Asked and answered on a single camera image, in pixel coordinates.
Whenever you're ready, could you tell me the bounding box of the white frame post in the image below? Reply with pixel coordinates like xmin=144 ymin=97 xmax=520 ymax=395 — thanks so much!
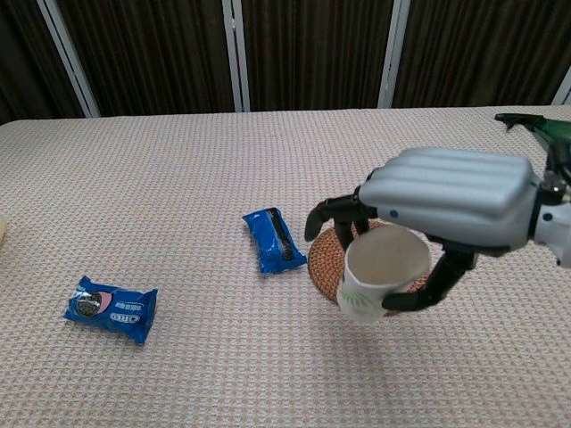
xmin=377 ymin=0 xmax=411 ymax=110
xmin=220 ymin=0 xmax=251 ymax=113
xmin=36 ymin=0 xmax=101 ymax=119
xmin=550 ymin=66 xmax=571 ymax=107

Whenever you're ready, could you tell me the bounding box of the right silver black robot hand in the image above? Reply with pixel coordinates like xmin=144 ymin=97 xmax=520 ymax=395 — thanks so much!
xmin=303 ymin=147 xmax=542 ymax=313

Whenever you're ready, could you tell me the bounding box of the round woven rattan coaster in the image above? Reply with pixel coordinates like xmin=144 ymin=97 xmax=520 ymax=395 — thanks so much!
xmin=308 ymin=222 xmax=405 ymax=317

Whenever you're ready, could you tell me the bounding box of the light checkered tablecloth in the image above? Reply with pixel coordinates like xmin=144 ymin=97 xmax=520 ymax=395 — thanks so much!
xmin=0 ymin=105 xmax=571 ymax=428

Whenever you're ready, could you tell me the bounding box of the blue Oreo cookie pack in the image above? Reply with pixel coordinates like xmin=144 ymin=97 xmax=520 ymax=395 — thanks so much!
xmin=62 ymin=275 xmax=159 ymax=346
xmin=242 ymin=206 xmax=308 ymax=276

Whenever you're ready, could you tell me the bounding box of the white paper cup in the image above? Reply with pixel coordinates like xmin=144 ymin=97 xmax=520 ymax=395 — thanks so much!
xmin=336 ymin=224 xmax=433 ymax=325

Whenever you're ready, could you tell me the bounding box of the dark brown curtain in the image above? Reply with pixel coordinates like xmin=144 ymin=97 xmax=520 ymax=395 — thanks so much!
xmin=0 ymin=0 xmax=571 ymax=127

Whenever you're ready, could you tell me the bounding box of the black green tool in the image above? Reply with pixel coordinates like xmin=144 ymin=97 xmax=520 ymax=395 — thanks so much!
xmin=494 ymin=112 xmax=571 ymax=179

